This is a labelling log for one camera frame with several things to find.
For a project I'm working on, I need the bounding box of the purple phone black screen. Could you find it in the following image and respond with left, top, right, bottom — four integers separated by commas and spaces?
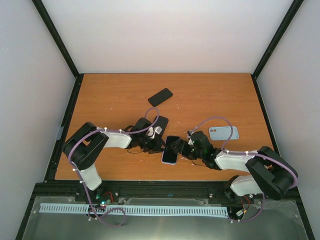
152, 115, 169, 137

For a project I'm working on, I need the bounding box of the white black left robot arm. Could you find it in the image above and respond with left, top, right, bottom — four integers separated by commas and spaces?
62, 115, 169, 202

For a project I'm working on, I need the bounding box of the black left frame post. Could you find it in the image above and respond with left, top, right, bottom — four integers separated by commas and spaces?
31, 0, 81, 80

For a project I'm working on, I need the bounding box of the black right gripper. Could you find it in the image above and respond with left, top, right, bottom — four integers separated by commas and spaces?
169, 139, 204, 160

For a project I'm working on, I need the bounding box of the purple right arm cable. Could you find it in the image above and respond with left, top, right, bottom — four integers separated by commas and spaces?
188, 116, 300, 188

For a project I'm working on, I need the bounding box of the light blue phone case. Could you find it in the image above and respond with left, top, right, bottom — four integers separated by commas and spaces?
208, 126, 239, 141

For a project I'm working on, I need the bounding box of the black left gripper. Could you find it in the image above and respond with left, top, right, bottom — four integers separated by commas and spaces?
138, 134, 169, 154

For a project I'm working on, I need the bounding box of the blue phone black screen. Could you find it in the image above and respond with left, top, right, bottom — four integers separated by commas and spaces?
161, 135, 180, 165

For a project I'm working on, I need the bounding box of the black right frame post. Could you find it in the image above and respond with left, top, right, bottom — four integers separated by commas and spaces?
252, 0, 305, 78

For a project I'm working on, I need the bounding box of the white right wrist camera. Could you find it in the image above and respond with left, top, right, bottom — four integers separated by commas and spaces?
187, 130, 194, 146

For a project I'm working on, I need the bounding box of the light blue cable duct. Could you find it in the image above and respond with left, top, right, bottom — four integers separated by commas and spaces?
38, 203, 228, 218

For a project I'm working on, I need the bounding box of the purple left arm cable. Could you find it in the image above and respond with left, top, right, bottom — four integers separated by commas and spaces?
67, 107, 160, 201

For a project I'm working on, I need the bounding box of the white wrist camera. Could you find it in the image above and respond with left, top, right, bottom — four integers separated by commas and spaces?
187, 130, 194, 146
146, 126, 163, 139

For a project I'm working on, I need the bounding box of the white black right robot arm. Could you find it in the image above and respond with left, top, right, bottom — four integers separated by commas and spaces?
169, 131, 299, 203

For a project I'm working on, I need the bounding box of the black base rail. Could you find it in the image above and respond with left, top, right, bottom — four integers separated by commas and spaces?
74, 180, 251, 206

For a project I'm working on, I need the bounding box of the black frame post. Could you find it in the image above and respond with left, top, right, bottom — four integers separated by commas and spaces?
252, 0, 305, 78
31, 0, 81, 80

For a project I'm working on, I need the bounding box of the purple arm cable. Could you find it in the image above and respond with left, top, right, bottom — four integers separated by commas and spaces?
188, 116, 300, 188
67, 107, 160, 201

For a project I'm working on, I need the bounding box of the black phone on table top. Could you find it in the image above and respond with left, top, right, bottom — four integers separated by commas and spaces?
148, 88, 173, 107

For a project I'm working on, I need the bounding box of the lavender phone case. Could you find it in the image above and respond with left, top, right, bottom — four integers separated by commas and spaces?
161, 151, 178, 165

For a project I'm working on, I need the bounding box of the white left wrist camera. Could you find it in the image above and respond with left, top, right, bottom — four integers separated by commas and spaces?
146, 126, 163, 139

